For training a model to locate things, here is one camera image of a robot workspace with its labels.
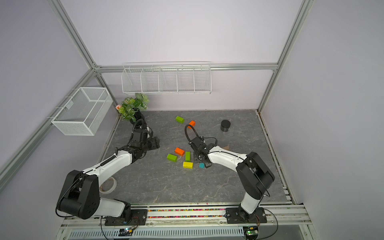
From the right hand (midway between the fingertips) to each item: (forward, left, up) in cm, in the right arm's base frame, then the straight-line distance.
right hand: (199, 156), depth 91 cm
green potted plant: (+20, +40, +21) cm, 50 cm away
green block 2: (0, +17, -3) cm, 18 cm away
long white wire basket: (+44, +26, +26) cm, 58 cm away
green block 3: (+1, +8, -2) cm, 8 cm away
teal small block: (-4, -1, -4) cm, 6 cm away
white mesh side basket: (+15, +66, +23) cm, 71 cm away
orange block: (+29, +5, -3) cm, 30 cm away
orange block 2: (+4, +13, -2) cm, 14 cm away
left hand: (+7, +27, +7) cm, 29 cm away
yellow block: (-5, +7, -1) cm, 9 cm away
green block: (+33, +15, -3) cm, 36 cm away
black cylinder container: (+23, -19, +1) cm, 30 cm away
